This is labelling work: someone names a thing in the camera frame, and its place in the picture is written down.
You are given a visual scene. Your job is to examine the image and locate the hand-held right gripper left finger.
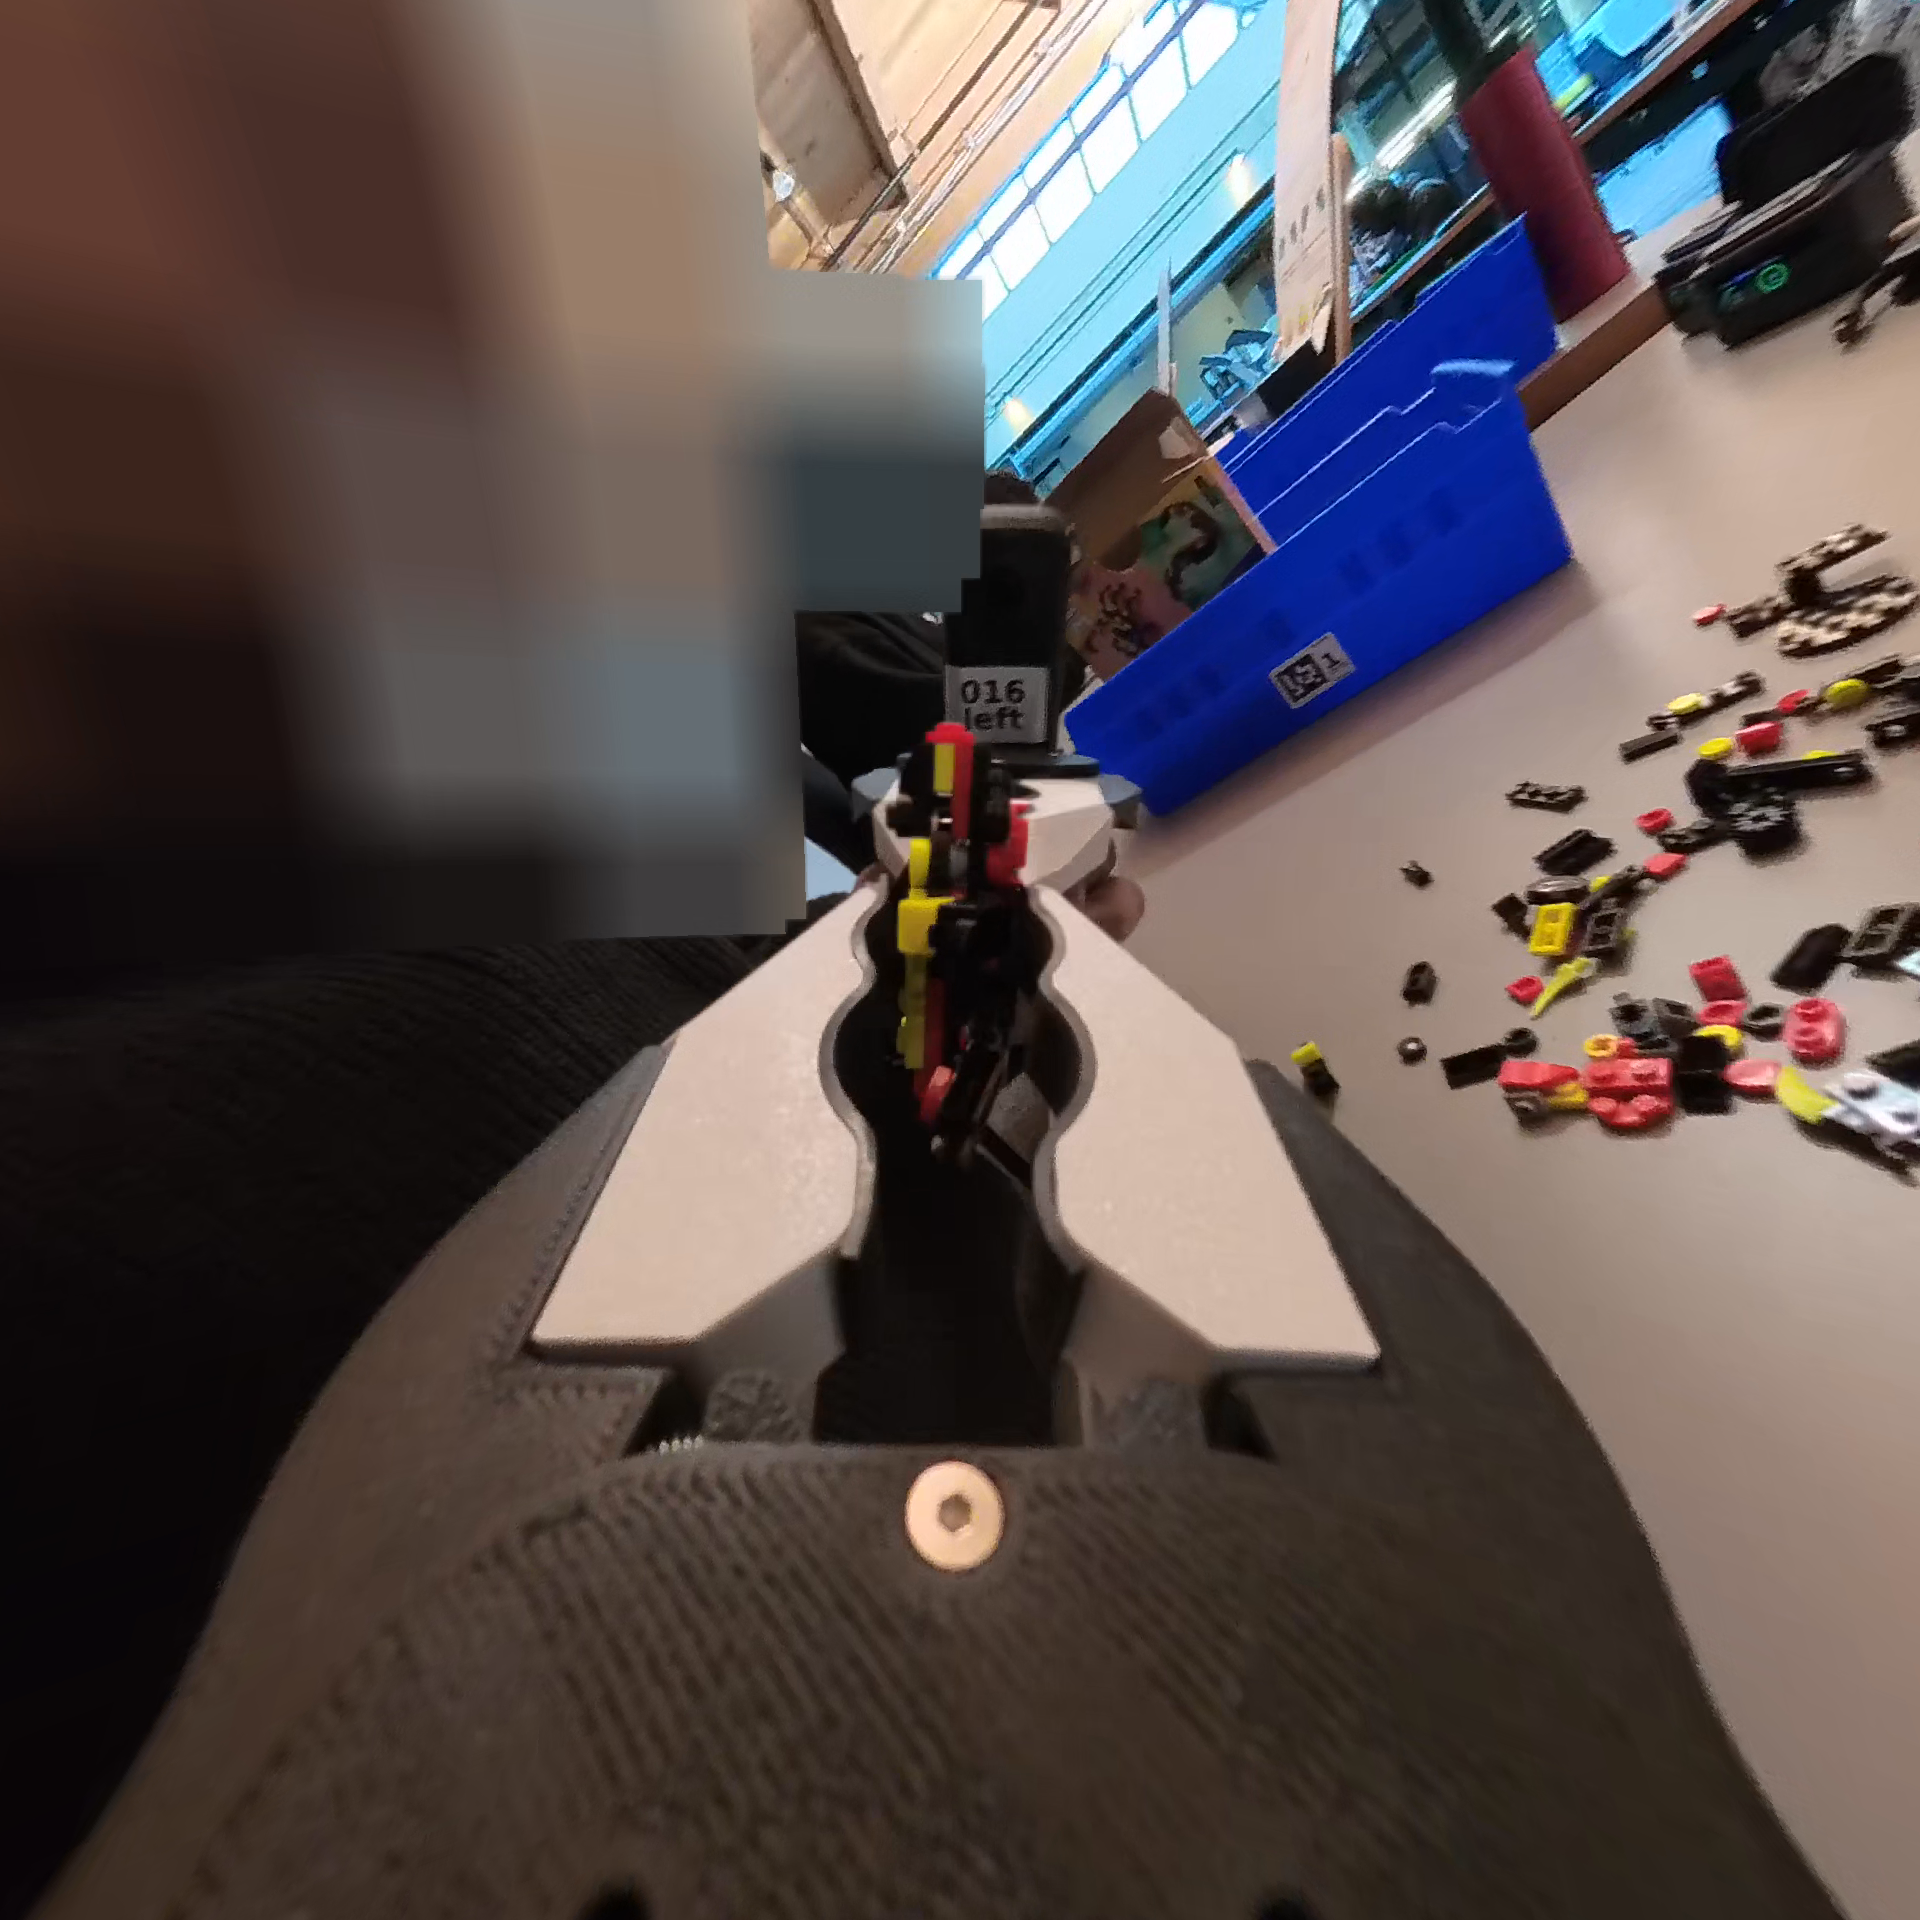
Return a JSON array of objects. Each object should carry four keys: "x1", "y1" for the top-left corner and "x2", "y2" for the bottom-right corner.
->
[{"x1": 530, "y1": 879, "x2": 903, "y2": 1432}]

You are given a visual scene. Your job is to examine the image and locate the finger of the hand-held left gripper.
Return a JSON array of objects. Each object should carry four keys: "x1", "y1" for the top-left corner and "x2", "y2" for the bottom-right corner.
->
[
  {"x1": 1020, "y1": 786, "x2": 1125, "y2": 897},
  {"x1": 870, "y1": 776, "x2": 942, "y2": 888}
]

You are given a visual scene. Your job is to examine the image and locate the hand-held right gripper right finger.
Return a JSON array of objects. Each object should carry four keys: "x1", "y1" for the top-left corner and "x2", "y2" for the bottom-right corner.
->
[{"x1": 1028, "y1": 881, "x2": 1386, "y2": 1432}]

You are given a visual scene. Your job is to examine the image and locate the partly built lego model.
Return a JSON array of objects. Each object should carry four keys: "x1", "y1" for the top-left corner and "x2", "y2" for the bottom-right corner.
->
[{"x1": 881, "y1": 717, "x2": 1055, "y2": 1189}]

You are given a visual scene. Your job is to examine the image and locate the printed cardboard lego box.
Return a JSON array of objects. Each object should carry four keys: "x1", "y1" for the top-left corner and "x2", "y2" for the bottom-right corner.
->
[{"x1": 1042, "y1": 389, "x2": 1276, "y2": 676}]

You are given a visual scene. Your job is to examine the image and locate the scattered loose lego pieces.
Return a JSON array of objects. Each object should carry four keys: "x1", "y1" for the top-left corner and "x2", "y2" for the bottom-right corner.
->
[{"x1": 1396, "y1": 527, "x2": 1920, "y2": 1172}]

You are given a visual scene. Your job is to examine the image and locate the blue plastic bin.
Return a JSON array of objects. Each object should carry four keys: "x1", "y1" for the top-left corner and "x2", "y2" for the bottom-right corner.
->
[
  {"x1": 1066, "y1": 360, "x2": 1573, "y2": 821},
  {"x1": 1208, "y1": 209, "x2": 1562, "y2": 518}
]

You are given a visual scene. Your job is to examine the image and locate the wooden printed board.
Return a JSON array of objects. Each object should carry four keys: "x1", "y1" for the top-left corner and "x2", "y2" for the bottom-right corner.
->
[{"x1": 1274, "y1": 0, "x2": 1357, "y2": 369}]

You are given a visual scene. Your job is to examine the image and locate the dark red bottle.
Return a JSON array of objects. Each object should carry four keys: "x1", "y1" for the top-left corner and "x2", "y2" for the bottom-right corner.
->
[{"x1": 1459, "y1": 47, "x2": 1633, "y2": 323}]

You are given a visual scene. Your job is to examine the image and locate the black charging case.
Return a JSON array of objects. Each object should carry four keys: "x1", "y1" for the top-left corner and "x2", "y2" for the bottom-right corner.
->
[{"x1": 1657, "y1": 148, "x2": 1911, "y2": 350}]

